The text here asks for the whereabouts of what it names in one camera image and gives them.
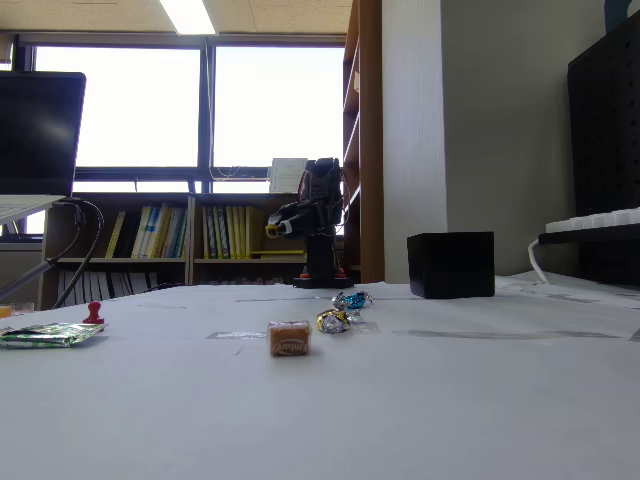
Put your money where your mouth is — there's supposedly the black laptop cable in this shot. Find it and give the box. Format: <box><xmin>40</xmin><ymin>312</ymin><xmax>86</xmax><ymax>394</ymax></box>
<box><xmin>44</xmin><ymin>198</ymin><xmax>106</xmax><ymax>311</ymax></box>

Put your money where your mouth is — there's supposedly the ceiling light panel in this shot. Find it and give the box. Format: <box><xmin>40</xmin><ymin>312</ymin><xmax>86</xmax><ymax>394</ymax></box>
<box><xmin>159</xmin><ymin>0</ymin><xmax>220</xmax><ymax>36</ymax></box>

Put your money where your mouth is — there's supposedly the white power strip cable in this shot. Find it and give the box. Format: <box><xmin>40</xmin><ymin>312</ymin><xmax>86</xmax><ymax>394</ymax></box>
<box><xmin>528</xmin><ymin>238</ymin><xmax>551</xmax><ymax>285</ymax></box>

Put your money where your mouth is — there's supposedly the black pegboard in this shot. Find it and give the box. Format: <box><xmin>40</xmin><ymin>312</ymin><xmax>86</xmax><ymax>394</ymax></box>
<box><xmin>567</xmin><ymin>12</ymin><xmax>640</xmax><ymax>289</ymax></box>

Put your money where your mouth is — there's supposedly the black box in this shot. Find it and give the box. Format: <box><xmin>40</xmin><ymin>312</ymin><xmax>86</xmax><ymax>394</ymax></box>
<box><xmin>406</xmin><ymin>231</ymin><xmax>496</xmax><ymax>300</ymax></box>

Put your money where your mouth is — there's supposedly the brown caramel candy cube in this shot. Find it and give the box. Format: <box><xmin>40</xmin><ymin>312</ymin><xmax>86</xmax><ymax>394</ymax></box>
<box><xmin>267</xmin><ymin>319</ymin><xmax>313</xmax><ymax>357</ymax></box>

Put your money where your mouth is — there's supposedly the white paper table cover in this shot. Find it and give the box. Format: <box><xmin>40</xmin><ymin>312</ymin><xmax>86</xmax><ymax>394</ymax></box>
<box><xmin>0</xmin><ymin>282</ymin><xmax>640</xmax><ymax>480</ymax></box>

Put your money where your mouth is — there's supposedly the grey metal pole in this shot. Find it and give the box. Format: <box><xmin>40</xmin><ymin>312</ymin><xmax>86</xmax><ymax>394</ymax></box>
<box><xmin>0</xmin><ymin>259</ymin><xmax>56</xmax><ymax>304</ymax></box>

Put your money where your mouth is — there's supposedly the blue wrapped candy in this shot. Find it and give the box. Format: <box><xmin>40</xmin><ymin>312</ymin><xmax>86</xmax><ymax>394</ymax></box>
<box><xmin>333</xmin><ymin>290</ymin><xmax>374</xmax><ymax>310</ymax></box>

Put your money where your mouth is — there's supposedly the gold wrapped candy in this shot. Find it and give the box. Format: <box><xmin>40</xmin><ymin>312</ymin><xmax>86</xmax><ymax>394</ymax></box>
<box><xmin>316</xmin><ymin>308</ymin><xmax>369</xmax><ymax>335</ymax></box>

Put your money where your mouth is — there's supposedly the green foil snack packet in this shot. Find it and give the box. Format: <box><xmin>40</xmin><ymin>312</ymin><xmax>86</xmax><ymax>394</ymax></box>
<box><xmin>0</xmin><ymin>322</ymin><xmax>110</xmax><ymax>350</ymax></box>

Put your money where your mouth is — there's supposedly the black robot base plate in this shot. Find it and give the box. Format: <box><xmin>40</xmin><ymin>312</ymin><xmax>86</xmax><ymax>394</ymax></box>
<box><xmin>293</xmin><ymin>267</ymin><xmax>351</xmax><ymax>290</ymax></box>

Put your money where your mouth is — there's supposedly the dark window frame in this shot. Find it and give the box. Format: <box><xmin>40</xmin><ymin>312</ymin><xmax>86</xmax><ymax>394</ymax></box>
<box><xmin>0</xmin><ymin>33</ymin><xmax>346</xmax><ymax>196</ymax></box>

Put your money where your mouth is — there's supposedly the tall wooden bookshelf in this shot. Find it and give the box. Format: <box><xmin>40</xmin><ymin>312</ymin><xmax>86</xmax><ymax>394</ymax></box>
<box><xmin>342</xmin><ymin>0</ymin><xmax>385</xmax><ymax>284</ymax></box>

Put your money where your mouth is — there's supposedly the slanted yellow book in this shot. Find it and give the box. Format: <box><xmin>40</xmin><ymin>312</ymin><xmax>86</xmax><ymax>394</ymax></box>
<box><xmin>105</xmin><ymin>210</ymin><xmax>127</xmax><ymax>259</ymax></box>

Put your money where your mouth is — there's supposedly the white power strip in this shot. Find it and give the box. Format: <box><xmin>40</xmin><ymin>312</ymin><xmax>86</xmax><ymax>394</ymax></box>
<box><xmin>544</xmin><ymin>208</ymin><xmax>640</xmax><ymax>235</ymax></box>

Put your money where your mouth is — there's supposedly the framed paper sign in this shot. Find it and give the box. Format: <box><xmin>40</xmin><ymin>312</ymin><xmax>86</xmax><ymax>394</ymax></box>
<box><xmin>268</xmin><ymin>157</ymin><xmax>308</xmax><ymax>194</ymax></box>

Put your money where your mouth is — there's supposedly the low wooden bookshelf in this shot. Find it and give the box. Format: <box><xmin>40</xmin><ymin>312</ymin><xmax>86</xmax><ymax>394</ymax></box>
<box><xmin>188</xmin><ymin>192</ymin><xmax>361</xmax><ymax>287</ymax></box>
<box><xmin>39</xmin><ymin>192</ymin><xmax>194</xmax><ymax>311</ymax></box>

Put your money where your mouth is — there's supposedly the dark laptop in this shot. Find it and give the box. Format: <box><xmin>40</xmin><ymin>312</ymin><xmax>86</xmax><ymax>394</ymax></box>
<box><xmin>0</xmin><ymin>70</ymin><xmax>87</xmax><ymax>226</ymax></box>

